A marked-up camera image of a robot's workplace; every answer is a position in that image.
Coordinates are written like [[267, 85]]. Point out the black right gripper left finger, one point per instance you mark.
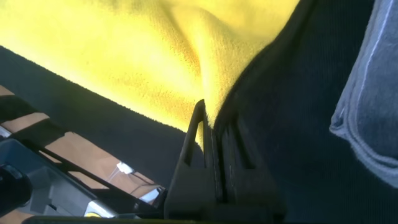
[[189, 193]]

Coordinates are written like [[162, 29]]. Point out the grey towel with orange marks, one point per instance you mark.
[[373, 93]]

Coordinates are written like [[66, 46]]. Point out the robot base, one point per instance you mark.
[[46, 186]]

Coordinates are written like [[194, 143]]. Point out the yellow towel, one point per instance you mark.
[[124, 62]]

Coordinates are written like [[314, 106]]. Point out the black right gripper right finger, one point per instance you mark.
[[245, 193]]

